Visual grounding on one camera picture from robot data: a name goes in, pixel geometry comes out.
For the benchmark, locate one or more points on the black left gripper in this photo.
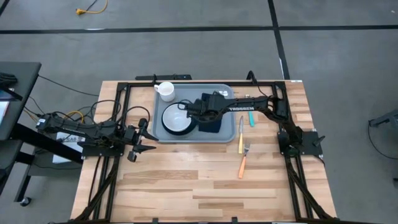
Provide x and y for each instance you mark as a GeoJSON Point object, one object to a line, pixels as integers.
{"type": "Point", "coordinates": [134, 137]}

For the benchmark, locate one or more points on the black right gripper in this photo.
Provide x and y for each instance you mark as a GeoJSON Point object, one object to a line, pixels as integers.
{"type": "Point", "coordinates": [214, 109]}

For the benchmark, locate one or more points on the white ceramic bowl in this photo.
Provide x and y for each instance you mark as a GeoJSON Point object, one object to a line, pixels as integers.
{"type": "Point", "coordinates": [174, 119]}

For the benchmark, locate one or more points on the navy cloth napkin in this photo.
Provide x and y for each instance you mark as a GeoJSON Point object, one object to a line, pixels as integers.
{"type": "Point", "coordinates": [211, 127]}

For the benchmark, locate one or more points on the dark teal plate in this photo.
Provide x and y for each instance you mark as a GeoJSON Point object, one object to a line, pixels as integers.
{"type": "Point", "coordinates": [178, 133]}

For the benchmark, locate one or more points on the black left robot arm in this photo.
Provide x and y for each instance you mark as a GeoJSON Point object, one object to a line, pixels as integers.
{"type": "Point", "coordinates": [77, 128]}

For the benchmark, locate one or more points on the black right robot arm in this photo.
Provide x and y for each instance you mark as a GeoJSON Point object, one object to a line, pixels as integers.
{"type": "Point", "coordinates": [264, 104]}

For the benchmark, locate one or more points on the grey plastic tray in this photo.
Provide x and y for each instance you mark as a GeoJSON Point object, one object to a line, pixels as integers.
{"type": "Point", "coordinates": [228, 130]}

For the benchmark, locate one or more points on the white mug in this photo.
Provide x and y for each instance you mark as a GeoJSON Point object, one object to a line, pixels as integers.
{"type": "Point", "coordinates": [166, 90]}

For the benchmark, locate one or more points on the black bar behind table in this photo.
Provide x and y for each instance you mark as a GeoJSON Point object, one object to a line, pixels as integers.
{"type": "Point", "coordinates": [168, 77]}

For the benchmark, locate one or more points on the black desk base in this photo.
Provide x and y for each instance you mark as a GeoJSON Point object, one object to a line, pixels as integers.
{"type": "Point", "coordinates": [40, 143]}

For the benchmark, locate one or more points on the black side desk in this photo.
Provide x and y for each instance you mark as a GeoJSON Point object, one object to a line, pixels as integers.
{"type": "Point", "coordinates": [21, 93]}

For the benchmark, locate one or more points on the black caster wheel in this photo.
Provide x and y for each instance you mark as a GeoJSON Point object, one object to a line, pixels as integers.
{"type": "Point", "coordinates": [25, 201]}

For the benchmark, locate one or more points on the black bundle on desk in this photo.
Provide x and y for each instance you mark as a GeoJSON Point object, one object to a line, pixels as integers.
{"type": "Point", "coordinates": [7, 80]}

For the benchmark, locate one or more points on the grey floor stand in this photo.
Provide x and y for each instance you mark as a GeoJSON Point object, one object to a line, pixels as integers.
{"type": "Point", "coordinates": [385, 118]}

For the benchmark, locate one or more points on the black metal table frame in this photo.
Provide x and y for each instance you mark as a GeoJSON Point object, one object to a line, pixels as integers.
{"type": "Point", "coordinates": [119, 96]}

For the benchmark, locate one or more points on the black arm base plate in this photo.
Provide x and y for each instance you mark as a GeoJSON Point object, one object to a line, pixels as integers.
{"type": "Point", "coordinates": [314, 147]}
{"type": "Point", "coordinates": [93, 152]}

